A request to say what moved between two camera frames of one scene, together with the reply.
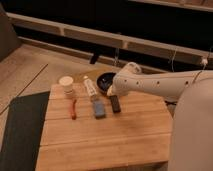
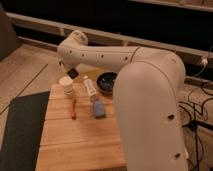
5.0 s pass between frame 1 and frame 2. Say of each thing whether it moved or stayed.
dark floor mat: stayed
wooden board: stayed
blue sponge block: stayed
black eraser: moved
